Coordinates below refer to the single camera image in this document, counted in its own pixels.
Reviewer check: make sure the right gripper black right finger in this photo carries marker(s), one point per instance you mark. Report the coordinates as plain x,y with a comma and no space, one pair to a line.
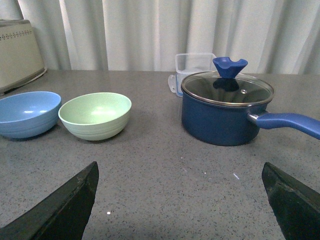
295,205

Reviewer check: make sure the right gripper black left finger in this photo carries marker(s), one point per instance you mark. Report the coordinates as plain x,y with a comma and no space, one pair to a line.
63,215

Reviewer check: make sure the green bowl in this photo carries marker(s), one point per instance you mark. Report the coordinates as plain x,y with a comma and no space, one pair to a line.
96,116

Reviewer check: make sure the blue bowl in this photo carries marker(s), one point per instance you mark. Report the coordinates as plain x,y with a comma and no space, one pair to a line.
28,114

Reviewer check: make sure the dark blue saucepan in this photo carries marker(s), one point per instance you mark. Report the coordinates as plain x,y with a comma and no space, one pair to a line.
233,126

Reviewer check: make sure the glass lid with blue knob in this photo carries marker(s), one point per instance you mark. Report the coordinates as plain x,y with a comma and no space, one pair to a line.
227,86

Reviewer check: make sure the cream two-slot toaster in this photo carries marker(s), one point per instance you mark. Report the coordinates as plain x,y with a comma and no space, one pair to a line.
20,58

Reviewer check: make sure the clear plastic food container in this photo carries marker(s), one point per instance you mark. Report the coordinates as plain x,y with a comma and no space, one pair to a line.
187,64

